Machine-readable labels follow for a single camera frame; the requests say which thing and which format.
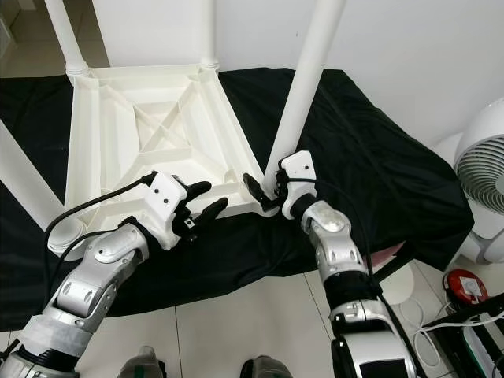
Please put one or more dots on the grey robot right leg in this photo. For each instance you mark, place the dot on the grey robot right leg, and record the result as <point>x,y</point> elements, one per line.
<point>268,368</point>

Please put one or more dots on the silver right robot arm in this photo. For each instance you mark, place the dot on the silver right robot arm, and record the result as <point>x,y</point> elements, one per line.
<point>335,240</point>

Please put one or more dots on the white plastic children table top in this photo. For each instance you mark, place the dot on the white plastic children table top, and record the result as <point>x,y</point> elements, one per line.
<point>150,134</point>

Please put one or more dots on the white round floor base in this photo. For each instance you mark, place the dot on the white round floor base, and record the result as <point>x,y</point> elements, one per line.
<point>402,285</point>

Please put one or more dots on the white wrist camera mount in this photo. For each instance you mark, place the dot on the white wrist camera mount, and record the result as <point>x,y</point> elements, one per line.
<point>299,173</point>
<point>167,203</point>

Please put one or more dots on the grey robot left leg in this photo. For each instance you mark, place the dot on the grey robot left leg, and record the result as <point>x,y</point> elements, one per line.
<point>142,364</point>

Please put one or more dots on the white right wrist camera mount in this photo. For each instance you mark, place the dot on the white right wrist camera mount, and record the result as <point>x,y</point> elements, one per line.
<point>299,173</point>

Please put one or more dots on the grey robot leg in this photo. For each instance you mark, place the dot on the grey robot leg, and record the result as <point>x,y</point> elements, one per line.
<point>142,364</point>
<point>268,368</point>

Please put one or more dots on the pink plastic piece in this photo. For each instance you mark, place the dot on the pink plastic piece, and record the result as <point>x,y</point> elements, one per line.
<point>387,253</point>

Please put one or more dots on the grey metal pole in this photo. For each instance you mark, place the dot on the grey metal pole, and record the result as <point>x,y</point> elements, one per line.
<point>392,269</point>

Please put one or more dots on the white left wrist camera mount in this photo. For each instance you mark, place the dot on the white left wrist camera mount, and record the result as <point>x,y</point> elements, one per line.
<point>167,203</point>

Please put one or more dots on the black cloth table cover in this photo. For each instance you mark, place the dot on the black cloth table cover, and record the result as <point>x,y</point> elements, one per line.
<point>386,150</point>

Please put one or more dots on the white round floor fan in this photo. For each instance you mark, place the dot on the white round floor fan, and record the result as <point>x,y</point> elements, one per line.
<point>480,165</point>

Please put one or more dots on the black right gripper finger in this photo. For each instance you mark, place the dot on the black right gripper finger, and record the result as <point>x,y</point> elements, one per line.
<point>257,190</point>

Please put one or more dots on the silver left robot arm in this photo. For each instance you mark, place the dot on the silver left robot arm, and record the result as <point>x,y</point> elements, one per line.
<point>87,283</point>

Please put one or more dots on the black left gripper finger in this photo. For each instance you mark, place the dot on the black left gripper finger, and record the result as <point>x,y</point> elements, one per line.
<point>211,209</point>
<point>199,188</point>

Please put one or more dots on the black equipment case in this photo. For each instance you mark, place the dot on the black equipment case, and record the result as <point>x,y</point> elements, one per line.
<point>468,346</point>

